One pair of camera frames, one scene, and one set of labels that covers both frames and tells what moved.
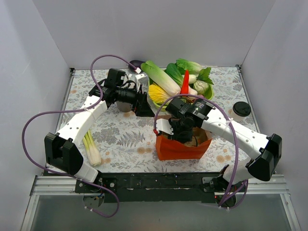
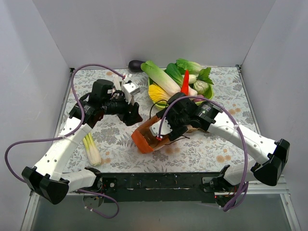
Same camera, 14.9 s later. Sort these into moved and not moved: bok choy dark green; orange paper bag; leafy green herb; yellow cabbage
Moved: orange paper bag
Not moved: yellow cabbage; leafy green herb; bok choy dark green
